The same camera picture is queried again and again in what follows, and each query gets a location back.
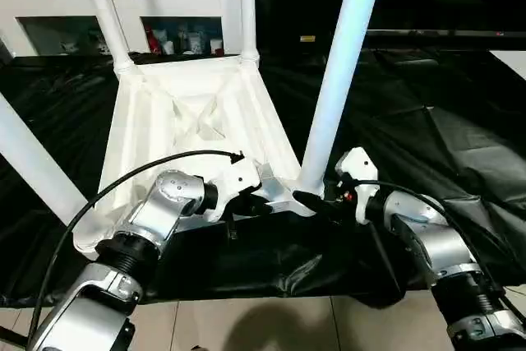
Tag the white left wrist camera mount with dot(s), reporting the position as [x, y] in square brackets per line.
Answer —
[238, 174]

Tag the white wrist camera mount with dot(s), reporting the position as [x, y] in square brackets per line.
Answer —
[238, 174]
[357, 162]

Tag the white flat board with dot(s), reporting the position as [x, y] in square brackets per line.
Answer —
[509, 61]

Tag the small tan label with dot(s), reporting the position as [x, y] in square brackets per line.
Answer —
[307, 38]

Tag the black metal rail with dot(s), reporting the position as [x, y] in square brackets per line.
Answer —
[444, 33]

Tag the red packet in cabinet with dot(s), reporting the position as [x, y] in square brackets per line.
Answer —
[153, 40]

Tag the black metal table leg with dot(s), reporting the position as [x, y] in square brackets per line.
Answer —
[10, 334]

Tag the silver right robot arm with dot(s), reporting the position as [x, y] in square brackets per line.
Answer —
[439, 236]

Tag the white cabinet with glass doors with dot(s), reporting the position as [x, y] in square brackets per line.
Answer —
[61, 1]

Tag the black mat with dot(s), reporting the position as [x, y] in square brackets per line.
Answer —
[431, 141]

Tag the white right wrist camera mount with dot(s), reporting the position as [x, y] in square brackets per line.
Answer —
[357, 162]

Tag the white plastic table top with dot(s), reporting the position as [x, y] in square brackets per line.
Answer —
[144, 129]

